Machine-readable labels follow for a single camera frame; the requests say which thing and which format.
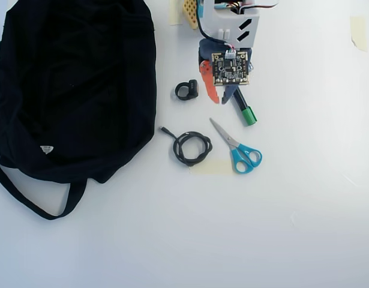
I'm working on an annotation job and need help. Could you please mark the small black ring gadget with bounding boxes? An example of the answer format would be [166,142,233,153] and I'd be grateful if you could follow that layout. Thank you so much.
[174,79,200,101]

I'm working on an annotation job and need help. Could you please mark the torn masking tape piece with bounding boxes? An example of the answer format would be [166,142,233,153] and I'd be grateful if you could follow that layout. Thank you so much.
[349,16,368,52]

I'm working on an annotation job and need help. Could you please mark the black fabric bag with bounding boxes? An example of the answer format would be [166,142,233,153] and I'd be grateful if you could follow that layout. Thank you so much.
[0,0,158,221]

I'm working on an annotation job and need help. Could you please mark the camera circuit board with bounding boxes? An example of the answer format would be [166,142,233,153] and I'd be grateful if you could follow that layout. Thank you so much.
[211,50,251,87]

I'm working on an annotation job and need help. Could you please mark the wide masking tape strip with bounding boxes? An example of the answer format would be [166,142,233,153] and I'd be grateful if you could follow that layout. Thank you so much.
[188,159,236,175]

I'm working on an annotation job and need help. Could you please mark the blue handled scissors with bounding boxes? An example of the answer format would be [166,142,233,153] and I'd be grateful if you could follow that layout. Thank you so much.
[209,117,263,175]

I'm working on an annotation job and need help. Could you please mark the black camera cable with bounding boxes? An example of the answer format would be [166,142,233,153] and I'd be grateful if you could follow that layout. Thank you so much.
[197,0,230,46]

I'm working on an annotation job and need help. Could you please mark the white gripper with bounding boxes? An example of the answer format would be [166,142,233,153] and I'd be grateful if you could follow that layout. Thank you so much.
[197,0,260,106]

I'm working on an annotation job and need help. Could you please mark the coiled black USB cable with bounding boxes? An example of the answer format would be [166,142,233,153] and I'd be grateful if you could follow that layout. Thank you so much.
[158,125,214,168]

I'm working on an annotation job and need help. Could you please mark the black marker green cap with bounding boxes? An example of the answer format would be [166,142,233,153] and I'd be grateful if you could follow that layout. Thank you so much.
[231,88,258,127]

